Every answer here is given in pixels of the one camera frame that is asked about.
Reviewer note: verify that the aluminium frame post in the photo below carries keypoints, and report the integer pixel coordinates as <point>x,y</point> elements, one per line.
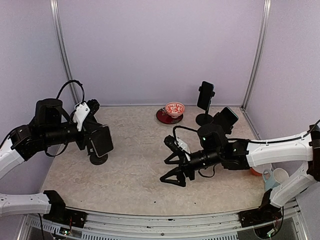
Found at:
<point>258,53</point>
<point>60,38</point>

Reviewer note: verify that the black pole stand clamp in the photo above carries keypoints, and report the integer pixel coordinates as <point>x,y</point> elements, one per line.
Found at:
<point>204,118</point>

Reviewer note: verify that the folding phone stand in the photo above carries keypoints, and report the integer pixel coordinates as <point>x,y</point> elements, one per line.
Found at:
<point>97,150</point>

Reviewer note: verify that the light blue mug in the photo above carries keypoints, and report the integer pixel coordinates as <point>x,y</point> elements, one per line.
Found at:
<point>270,178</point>

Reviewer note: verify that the left aluminium frame post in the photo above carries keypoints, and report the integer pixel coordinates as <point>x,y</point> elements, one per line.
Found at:
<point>60,38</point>

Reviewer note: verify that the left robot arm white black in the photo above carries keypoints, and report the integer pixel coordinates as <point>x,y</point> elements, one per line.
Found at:
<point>51,126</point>

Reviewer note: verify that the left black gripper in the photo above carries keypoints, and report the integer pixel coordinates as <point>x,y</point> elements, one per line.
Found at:
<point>88,127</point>

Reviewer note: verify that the black pole stand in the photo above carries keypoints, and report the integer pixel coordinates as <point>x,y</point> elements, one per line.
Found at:
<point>222,120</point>

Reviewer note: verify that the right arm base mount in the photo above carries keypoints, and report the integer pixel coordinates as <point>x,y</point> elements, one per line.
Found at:
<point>263,214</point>

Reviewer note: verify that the phone pink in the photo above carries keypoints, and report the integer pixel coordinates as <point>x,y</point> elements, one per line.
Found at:
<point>104,131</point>

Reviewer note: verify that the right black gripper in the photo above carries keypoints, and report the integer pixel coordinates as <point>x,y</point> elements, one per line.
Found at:
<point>179,171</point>

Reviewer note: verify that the phone blue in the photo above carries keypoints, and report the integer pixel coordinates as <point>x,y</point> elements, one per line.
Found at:
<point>232,117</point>

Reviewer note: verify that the orange white bowl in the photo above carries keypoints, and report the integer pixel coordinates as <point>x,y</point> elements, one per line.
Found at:
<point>254,172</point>

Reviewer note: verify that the right aluminium frame post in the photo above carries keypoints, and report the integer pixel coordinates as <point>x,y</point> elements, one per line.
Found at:
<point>258,53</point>

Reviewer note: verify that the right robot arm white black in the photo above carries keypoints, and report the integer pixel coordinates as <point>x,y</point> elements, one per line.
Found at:
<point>242,154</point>

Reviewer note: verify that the phone black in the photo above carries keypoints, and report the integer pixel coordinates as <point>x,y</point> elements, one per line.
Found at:
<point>206,92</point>

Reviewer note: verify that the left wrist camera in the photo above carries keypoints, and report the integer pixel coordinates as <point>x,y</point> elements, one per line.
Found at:
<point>83,110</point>

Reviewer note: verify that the red saucer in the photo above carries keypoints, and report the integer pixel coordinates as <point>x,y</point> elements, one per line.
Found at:
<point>165,118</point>

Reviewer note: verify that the front aluminium rail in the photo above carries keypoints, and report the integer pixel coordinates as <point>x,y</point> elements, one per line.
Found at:
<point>113,226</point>

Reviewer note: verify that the red patterned teacup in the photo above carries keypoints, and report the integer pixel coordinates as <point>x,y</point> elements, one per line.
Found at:
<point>174,109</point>

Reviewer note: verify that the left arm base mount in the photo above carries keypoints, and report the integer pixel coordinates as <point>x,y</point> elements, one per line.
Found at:
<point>65,217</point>

